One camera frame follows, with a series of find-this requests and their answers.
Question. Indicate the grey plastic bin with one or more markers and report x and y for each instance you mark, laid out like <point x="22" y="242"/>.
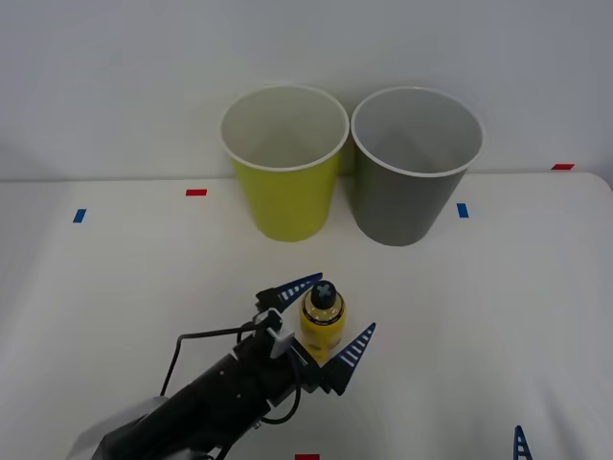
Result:
<point x="402" y="206"/>

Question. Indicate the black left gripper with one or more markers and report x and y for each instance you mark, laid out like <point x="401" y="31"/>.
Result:
<point x="282" y="378"/>

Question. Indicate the yellow bottle with black cap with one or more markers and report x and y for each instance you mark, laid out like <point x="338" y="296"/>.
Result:
<point x="322" y="330"/>

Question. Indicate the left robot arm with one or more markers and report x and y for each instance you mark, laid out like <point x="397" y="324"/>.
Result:
<point x="201" y="402"/>

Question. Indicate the yellow-green plastic bin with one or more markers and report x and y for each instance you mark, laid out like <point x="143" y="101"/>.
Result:
<point x="287" y="201"/>

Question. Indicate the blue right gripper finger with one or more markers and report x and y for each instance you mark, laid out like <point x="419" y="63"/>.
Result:
<point x="522" y="448"/>

